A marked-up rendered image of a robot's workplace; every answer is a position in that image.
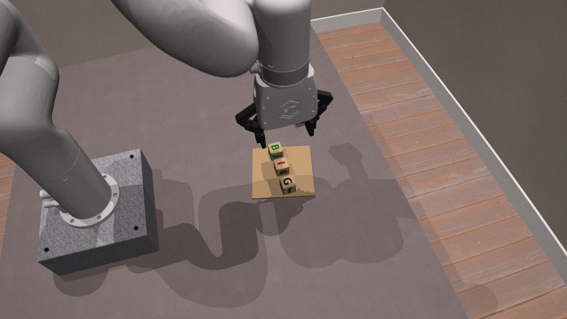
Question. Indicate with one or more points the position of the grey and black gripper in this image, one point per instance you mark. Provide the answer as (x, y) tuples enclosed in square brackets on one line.
[(281, 106)]

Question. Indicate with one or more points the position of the tan flat mat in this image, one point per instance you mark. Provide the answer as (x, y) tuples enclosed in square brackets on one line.
[(266, 184)]

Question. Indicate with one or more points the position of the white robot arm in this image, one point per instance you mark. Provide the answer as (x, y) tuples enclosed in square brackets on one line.
[(268, 37)]

